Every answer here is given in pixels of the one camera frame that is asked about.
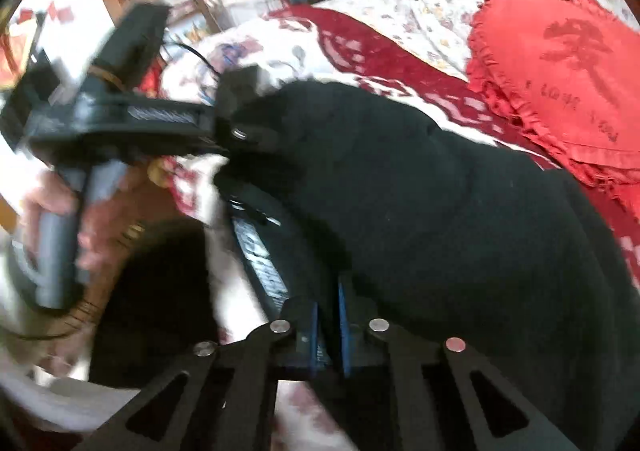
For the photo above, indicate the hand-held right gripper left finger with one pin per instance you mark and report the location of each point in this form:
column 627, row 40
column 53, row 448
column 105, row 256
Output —
column 313, row 337

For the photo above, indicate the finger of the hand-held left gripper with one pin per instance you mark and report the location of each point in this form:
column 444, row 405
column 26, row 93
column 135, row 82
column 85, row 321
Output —
column 239, row 88
column 245, row 132

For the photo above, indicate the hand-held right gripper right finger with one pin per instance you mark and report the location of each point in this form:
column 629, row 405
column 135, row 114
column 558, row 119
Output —
column 345, row 326

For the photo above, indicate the black pants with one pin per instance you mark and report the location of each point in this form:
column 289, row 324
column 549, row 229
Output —
column 425, row 206

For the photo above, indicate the person's left forearm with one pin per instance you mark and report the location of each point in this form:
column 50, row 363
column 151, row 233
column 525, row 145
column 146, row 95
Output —
column 45, row 371

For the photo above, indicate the person's left hand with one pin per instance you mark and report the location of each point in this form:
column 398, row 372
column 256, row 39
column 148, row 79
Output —
column 107, row 231

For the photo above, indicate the red and white patterned blanket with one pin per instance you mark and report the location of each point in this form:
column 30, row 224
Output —
column 360, row 48

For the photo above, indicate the dark cloth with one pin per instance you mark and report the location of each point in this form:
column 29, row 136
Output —
column 150, row 311

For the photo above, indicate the red heart-shaped frilled pillow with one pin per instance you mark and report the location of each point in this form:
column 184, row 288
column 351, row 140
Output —
column 565, row 81

